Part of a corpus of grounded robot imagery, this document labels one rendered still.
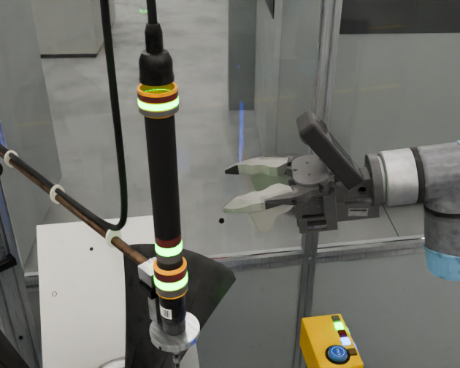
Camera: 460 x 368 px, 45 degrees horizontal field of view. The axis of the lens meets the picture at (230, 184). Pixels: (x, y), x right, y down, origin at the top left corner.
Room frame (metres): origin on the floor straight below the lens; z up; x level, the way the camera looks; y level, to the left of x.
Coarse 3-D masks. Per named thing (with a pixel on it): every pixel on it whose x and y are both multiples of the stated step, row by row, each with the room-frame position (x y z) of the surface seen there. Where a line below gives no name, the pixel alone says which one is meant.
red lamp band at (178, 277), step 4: (156, 272) 0.54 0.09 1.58; (180, 272) 0.54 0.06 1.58; (184, 272) 0.55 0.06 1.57; (156, 276) 0.54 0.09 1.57; (160, 276) 0.54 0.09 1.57; (164, 276) 0.54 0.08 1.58; (168, 276) 0.54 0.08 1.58; (172, 276) 0.54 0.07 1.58; (176, 276) 0.54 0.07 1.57; (180, 276) 0.54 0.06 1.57; (184, 276) 0.55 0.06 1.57; (160, 280) 0.54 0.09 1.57; (164, 280) 0.54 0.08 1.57; (168, 280) 0.54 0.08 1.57; (172, 280) 0.54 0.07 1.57; (176, 280) 0.54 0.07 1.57
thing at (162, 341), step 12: (144, 264) 0.59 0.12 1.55; (144, 276) 0.58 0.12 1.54; (144, 288) 0.57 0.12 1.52; (156, 300) 0.56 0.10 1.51; (156, 312) 0.56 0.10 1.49; (156, 324) 0.56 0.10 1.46; (192, 324) 0.56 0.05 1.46; (156, 336) 0.54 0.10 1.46; (168, 336) 0.54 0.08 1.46; (180, 336) 0.54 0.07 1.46; (192, 336) 0.54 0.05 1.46; (168, 348) 0.52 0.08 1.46; (180, 348) 0.52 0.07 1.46
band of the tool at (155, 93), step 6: (168, 84) 0.58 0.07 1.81; (174, 84) 0.57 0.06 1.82; (138, 90) 0.55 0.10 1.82; (144, 90) 0.57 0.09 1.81; (150, 90) 0.58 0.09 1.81; (156, 90) 0.58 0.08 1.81; (162, 90) 0.58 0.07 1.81; (174, 90) 0.55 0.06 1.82; (150, 96) 0.54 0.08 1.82; (156, 96) 0.54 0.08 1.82; (162, 96) 0.54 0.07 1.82; (144, 102) 0.54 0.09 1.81; (168, 102) 0.54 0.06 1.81; (174, 114) 0.55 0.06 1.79
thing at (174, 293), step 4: (156, 288) 0.55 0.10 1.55; (180, 288) 0.54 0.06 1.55; (184, 288) 0.55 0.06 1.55; (156, 292) 0.55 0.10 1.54; (160, 292) 0.54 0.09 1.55; (164, 292) 0.54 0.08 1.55; (168, 292) 0.54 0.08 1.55; (172, 292) 0.54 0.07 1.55; (176, 292) 0.54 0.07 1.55; (180, 292) 0.54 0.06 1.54; (184, 292) 0.55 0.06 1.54; (164, 296) 0.54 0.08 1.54; (168, 296) 0.54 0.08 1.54; (172, 296) 0.54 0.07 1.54; (176, 296) 0.54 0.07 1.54
